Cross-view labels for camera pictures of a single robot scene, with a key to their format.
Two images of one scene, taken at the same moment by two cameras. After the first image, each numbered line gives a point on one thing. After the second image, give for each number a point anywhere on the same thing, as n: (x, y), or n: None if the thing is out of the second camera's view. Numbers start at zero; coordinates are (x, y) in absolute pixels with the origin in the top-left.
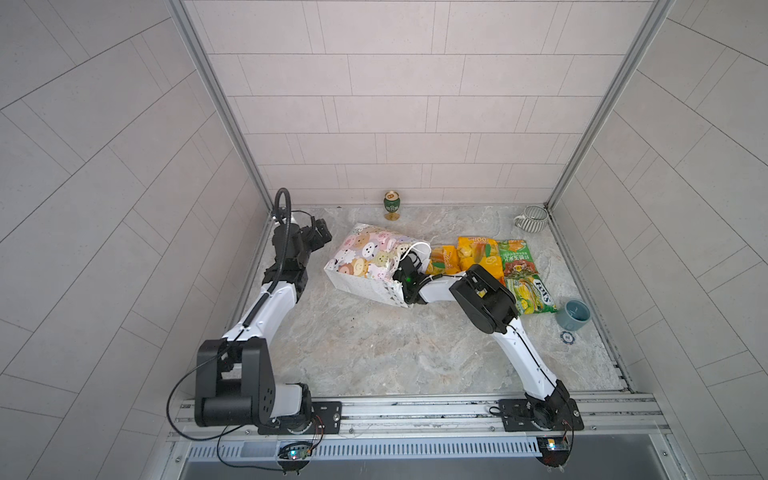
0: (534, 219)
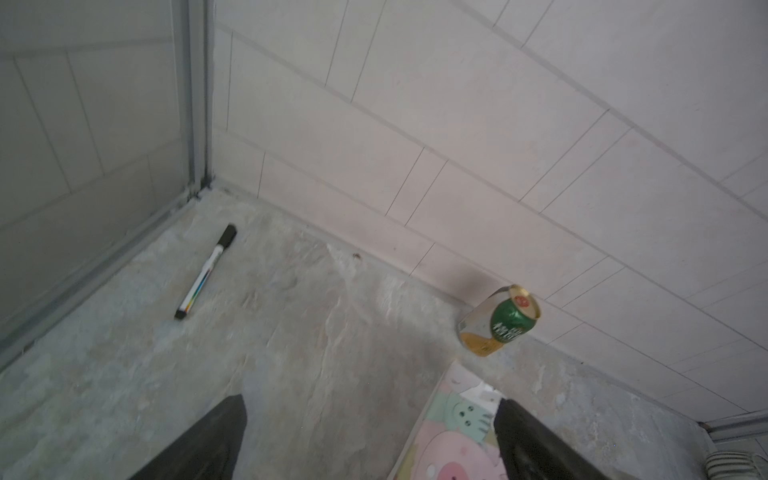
0: (731, 465)
